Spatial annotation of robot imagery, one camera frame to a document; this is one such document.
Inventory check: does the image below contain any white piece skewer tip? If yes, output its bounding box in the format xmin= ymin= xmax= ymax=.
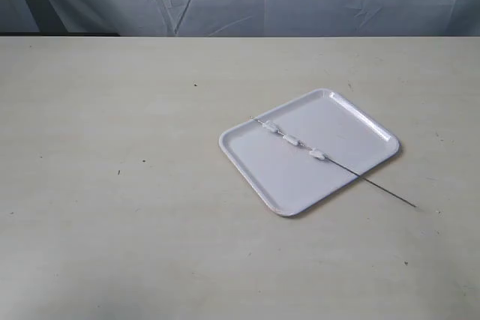
xmin=262 ymin=120 xmax=280 ymax=133

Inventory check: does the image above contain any thin metal skewer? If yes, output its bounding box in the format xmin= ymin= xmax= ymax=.
xmin=250 ymin=116 xmax=418 ymax=208

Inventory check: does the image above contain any white skewer piece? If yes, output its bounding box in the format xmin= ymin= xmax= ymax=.
xmin=283 ymin=134 xmax=300 ymax=146

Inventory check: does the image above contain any white piece skewer handle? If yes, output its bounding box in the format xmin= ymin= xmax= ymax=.
xmin=308 ymin=148 xmax=327 ymax=160

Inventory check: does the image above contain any white rectangular plastic tray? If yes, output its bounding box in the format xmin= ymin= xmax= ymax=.
xmin=219 ymin=88 xmax=401 ymax=217

